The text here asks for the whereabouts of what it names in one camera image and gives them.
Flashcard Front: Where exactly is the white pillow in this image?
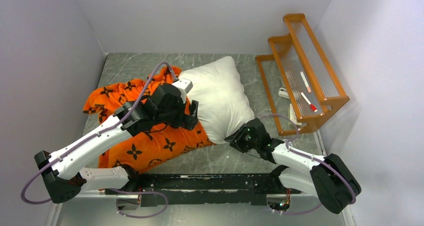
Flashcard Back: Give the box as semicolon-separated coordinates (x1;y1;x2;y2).
179;56;255;144

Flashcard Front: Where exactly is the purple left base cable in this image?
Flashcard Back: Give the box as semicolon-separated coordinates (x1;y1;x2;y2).
105;188;169;219

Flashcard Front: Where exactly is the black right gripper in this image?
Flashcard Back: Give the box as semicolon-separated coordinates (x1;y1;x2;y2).
225;124;260;153

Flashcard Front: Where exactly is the red capped white marker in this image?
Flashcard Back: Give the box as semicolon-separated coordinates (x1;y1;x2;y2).
300;92;318;113

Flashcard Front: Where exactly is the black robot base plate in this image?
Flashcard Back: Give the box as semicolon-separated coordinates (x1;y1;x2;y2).
122;173;300;206

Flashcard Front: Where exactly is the small white box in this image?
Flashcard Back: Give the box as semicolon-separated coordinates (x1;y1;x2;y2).
278;88;290;99

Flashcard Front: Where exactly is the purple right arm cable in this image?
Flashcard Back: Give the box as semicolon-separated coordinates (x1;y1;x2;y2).
258;114;358;205

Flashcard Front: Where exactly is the orange wooden shelf rack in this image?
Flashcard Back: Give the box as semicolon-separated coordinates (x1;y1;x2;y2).
255;14;350;136

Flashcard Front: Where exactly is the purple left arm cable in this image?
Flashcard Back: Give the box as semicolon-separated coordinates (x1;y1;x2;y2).
20;61;180;205

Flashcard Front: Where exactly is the white pink test strip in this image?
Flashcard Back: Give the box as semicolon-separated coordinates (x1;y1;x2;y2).
300;71;312;93

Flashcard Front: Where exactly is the orange patterned pillowcase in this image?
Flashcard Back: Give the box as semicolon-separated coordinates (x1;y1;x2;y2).
83;79;213;173

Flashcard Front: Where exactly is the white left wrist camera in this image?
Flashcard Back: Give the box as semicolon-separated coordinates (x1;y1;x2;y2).
172;79;193;103

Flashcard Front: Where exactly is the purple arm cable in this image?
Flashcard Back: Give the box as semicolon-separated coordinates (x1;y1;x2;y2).
258;114;358;205
20;61;180;205

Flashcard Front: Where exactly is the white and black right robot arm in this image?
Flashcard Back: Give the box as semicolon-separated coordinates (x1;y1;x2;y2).
225;118;362;214

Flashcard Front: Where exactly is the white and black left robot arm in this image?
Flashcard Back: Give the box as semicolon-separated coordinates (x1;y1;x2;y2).
34;79;199;203

